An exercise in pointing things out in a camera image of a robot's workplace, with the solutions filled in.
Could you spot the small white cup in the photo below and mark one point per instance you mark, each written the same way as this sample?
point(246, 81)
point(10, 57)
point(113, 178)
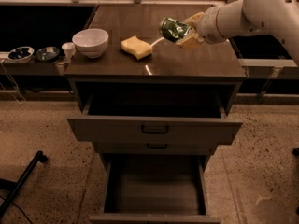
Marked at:
point(69, 50)

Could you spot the yellow sponge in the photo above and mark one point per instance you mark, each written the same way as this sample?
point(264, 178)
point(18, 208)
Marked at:
point(136, 47)

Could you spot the grey side shelf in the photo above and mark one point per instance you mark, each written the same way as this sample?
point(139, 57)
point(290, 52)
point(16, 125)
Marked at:
point(33, 68)

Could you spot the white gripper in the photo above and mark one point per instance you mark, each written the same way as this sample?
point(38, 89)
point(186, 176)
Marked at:
point(207, 24)

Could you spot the grey drawer cabinet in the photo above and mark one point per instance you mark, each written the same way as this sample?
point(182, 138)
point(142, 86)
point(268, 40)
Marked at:
point(210, 68)

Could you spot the grey top drawer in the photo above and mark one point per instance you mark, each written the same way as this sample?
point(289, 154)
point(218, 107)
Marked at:
point(150, 117)

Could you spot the dark blue small dish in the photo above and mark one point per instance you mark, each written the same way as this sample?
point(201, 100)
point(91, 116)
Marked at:
point(47, 54)

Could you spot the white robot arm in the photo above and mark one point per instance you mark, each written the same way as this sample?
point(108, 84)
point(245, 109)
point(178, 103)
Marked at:
point(278, 18)

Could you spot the grey bottom drawer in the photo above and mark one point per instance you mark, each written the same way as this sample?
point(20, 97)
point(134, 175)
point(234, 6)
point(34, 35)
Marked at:
point(154, 189)

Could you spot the green soda can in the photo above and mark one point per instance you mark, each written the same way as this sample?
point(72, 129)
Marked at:
point(173, 30)

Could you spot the blue patterned bowl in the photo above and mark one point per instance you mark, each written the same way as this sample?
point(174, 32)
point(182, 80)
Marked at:
point(21, 54)

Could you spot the grey middle drawer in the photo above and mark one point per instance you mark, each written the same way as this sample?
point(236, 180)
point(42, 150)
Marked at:
point(159, 148)

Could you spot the grey drawer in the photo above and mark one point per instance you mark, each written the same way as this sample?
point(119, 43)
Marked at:
point(150, 117)
point(159, 148)
point(154, 189)

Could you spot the black stand leg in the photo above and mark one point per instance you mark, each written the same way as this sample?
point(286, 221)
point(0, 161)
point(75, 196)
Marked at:
point(13, 187)

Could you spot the white ceramic bowl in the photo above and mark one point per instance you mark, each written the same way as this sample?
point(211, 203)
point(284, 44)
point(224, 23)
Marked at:
point(91, 42)

